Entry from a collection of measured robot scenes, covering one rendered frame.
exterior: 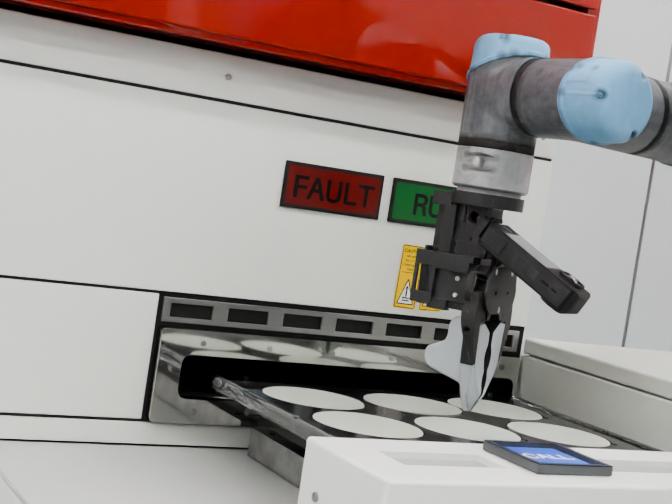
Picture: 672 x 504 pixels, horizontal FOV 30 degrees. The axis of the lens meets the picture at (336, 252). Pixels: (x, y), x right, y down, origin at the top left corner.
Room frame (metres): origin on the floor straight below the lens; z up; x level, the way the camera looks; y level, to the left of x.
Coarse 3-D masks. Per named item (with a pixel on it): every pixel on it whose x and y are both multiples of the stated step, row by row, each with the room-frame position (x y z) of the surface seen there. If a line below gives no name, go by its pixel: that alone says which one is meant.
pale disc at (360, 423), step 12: (324, 420) 1.10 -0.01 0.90; (336, 420) 1.11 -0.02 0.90; (348, 420) 1.11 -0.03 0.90; (360, 420) 1.12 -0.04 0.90; (372, 420) 1.13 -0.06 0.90; (384, 420) 1.14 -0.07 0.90; (396, 420) 1.15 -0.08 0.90; (360, 432) 1.07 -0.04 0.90; (372, 432) 1.08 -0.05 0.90; (384, 432) 1.08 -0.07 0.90; (396, 432) 1.09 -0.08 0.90; (408, 432) 1.10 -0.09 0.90; (420, 432) 1.11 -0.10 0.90
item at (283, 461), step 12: (252, 432) 1.26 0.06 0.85; (264, 432) 1.25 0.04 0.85; (276, 432) 1.26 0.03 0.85; (252, 444) 1.26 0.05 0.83; (264, 444) 1.23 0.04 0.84; (276, 444) 1.21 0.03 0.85; (288, 444) 1.21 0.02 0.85; (252, 456) 1.25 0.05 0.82; (264, 456) 1.23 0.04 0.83; (276, 456) 1.21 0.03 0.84; (288, 456) 1.19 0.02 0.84; (300, 456) 1.17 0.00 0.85; (276, 468) 1.21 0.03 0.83; (288, 468) 1.18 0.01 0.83; (300, 468) 1.16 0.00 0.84; (288, 480) 1.18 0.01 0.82; (300, 480) 1.16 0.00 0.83
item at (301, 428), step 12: (216, 384) 1.21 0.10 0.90; (228, 384) 1.20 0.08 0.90; (228, 396) 1.19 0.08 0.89; (240, 396) 1.16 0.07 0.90; (252, 396) 1.15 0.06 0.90; (252, 408) 1.14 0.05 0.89; (264, 408) 1.12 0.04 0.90; (276, 408) 1.10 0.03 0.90; (276, 420) 1.09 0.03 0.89; (288, 420) 1.07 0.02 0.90; (300, 420) 1.06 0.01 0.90; (300, 432) 1.05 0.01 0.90; (312, 432) 1.03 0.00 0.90; (324, 432) 1.03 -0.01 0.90
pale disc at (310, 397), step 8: (264, 392) 1.19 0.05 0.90; (272, 392) 1.20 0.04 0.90; (280, 392) 1.21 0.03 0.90; (288, 392) 1.21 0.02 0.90; (296, 392) 1.22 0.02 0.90; (304, 392) 1.23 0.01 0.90; (312, 392) 1.23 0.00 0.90; (320, 392) 1.24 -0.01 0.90; (328, 392) 1.25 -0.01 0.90; (288, 400) 1.17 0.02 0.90; (296, 400) 1.18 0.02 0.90; (304, 400) 1.18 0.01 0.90; (312, 400) 1.19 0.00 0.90; (320, 400) 1.20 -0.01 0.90; (328, 400) 1.20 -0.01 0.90; (336, 400) 1.21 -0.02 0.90; (344, 400) 1.22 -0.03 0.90; (352, 400) 1.22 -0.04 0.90; (328, 408) 1.16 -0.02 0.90; (336, 408) 1.17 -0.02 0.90; (344, 408) 1.17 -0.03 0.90; (352, 408) 1.18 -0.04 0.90; (360, 408) 1.19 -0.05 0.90
